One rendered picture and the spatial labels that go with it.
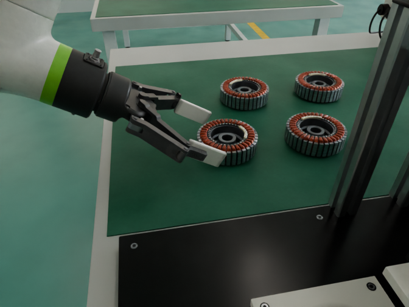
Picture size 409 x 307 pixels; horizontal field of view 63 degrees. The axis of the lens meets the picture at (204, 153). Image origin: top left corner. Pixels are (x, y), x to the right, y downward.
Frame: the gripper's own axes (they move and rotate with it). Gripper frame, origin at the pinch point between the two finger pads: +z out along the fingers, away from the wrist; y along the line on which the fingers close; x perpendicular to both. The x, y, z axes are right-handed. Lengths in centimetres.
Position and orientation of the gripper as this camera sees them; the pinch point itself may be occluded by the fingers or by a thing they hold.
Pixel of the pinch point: (209, 135)
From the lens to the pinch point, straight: 61.2
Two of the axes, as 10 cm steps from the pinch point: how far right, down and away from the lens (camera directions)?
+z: 8.5, 3.1, 4.2
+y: -1.7, -6.0, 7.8
